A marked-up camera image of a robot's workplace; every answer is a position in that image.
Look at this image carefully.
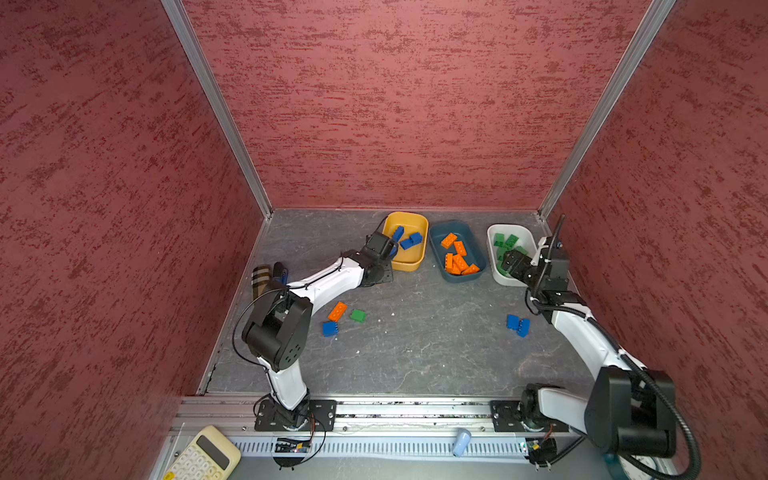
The blue long lego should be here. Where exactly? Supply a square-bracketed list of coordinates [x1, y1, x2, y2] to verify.
[392, 225, 405, 243]

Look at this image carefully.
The orange small lego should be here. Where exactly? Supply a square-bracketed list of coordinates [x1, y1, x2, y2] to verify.
[460, 264, 481, 276]

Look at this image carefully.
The blue lego pair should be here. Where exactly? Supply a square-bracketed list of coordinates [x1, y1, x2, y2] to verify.
[506, 315, 530, 338]

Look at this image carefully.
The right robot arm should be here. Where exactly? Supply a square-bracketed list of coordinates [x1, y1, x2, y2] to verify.
[501, 239, 677, 458]

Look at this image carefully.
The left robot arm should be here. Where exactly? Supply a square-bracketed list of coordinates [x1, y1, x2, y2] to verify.
[241, 232, 395, 414]

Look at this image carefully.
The white plastic bin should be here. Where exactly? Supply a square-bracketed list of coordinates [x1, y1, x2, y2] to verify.
[486, 224, 541, 287]

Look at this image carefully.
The yellow plastic bin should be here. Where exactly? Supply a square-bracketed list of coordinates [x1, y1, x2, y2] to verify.
[382, 212, 429, 272]

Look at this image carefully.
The teal plastic bin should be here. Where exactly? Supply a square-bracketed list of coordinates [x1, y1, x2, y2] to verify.
[428, 220, 487, 283]

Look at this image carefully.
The blue pen-like object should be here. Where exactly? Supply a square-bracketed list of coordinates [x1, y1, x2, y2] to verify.
[272, 262, 289, 285]

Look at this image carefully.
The plaid checkered pouch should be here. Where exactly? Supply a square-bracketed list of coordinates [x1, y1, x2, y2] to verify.
[251, 265, 272, 299]

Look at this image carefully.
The light blue small cylinder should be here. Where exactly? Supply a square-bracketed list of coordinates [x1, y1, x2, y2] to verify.
[452, 428, 472, 458]

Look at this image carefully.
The cream calculator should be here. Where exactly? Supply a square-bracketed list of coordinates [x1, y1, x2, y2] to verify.
[161, 425, 242, 480]

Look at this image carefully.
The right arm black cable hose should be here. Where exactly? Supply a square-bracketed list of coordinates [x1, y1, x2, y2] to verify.
[527, 214, 703, 480]

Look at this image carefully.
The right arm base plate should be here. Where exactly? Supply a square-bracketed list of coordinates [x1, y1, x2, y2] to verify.
[489, 400, 569, 434]

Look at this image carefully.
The aluminium front rail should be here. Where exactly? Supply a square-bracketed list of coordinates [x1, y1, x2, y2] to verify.
[170, 394, 584, 436]

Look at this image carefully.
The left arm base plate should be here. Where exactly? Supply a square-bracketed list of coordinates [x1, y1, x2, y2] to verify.
[254, 398, 338, 432]

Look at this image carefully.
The white slotted cable duct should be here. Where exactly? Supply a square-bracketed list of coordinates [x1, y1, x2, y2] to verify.
[230, 436, 529, 463]

